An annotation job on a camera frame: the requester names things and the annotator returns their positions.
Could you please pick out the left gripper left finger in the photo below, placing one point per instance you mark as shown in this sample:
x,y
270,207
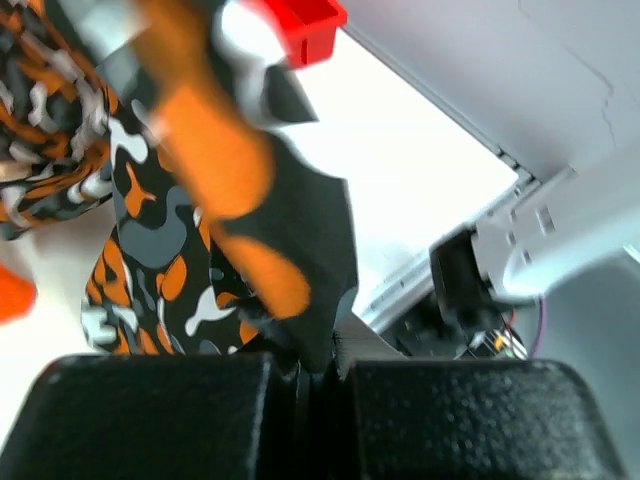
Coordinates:
x,y
155,417

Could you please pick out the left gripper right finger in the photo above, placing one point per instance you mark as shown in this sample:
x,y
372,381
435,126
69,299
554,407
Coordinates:
x,y
380,415

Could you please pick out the orange camouflage shorts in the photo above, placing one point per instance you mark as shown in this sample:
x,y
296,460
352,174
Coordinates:
x,y
186,116

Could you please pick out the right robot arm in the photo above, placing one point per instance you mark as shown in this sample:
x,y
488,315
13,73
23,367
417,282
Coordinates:
x,y
520,253

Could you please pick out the red plastic bin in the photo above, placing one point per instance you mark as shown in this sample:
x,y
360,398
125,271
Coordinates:
x,y
308,28

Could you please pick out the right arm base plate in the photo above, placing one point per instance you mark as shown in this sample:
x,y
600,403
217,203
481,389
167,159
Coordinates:
x,y
421,332

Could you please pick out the aluminium mounting rail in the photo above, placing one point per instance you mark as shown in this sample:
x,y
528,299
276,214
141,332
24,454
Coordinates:
x,y
397,274

